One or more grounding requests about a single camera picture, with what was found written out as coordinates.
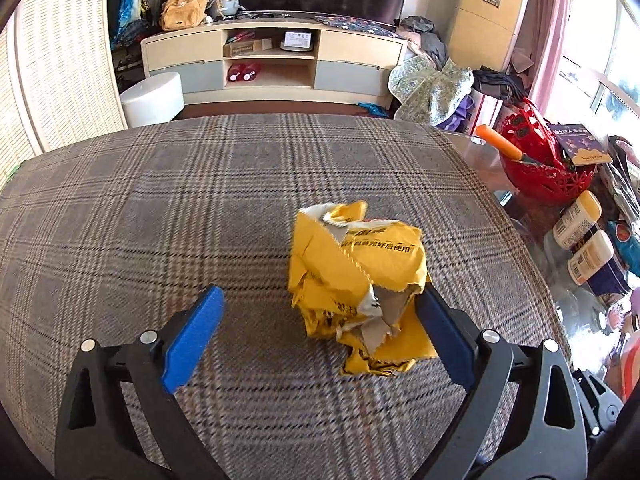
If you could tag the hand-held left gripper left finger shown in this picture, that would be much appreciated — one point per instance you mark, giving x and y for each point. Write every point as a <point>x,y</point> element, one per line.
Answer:
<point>192,340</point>

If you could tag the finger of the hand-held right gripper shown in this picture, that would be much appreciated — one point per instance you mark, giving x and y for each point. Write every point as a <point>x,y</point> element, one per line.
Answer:
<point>600,405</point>

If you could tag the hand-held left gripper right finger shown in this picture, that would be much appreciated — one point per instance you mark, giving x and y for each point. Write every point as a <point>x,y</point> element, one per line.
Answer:
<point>445,340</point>

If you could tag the yellow wrapper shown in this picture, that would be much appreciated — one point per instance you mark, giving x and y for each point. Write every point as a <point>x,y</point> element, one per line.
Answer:
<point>340,265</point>

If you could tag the plaid tablecloth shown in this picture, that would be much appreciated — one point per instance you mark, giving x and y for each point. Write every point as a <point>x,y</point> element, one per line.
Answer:
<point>150,210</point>

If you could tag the white bottle yellow cap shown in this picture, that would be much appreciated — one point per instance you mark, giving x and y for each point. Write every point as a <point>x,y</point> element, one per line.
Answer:
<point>577,220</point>
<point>590,257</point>

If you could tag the blue printed package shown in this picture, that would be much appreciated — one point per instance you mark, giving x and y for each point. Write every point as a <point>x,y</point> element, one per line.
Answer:
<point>625,247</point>

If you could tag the red openwork basket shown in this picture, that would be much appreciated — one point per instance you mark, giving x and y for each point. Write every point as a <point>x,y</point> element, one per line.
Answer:
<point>540,180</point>

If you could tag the purple cloth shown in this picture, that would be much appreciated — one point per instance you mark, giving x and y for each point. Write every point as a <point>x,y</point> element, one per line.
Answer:
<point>457,115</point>

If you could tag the dark printed booklet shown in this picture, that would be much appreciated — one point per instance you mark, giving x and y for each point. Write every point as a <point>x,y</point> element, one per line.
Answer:
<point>582,142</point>

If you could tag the white round stool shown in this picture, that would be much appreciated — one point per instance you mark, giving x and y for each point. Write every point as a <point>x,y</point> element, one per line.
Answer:
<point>152,100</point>

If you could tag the floral cloth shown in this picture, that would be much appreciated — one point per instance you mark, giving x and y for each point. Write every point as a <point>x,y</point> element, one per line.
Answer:
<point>430,90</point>

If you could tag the dark clothes pile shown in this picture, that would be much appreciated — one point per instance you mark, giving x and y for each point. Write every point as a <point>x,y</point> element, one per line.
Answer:
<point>500,82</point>

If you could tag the pair of red slippers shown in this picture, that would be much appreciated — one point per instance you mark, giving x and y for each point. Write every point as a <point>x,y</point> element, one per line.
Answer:
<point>245,72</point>

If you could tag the brown cardboard box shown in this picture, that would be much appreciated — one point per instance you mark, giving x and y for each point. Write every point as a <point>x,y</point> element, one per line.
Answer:
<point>247,48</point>

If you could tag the grey clothes pile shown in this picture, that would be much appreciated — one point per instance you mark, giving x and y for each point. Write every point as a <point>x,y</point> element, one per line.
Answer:
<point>425,40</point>

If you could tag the woven wicker screen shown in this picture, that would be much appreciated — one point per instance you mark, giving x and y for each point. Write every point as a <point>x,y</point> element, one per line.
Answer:
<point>60,60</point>

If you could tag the beige grey TV cabinet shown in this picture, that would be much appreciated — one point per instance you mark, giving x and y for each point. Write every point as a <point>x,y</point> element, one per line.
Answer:
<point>350,45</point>

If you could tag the white box on shelf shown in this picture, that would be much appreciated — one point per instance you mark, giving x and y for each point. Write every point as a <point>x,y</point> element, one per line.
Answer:
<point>298,40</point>

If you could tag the pink curtain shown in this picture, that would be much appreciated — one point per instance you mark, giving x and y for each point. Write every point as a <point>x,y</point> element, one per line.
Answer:
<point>547,35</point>

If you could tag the dark floral cushion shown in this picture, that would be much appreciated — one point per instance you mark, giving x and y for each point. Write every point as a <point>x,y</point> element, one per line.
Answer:
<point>357,25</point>

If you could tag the tall cardboard box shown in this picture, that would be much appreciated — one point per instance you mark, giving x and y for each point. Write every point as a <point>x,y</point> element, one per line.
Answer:
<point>487,15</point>

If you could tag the yellow plush bag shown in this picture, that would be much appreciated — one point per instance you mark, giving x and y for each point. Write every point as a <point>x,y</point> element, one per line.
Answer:
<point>182,10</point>

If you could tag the blue hanging bag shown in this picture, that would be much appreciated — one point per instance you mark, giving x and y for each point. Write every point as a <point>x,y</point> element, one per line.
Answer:
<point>131,5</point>

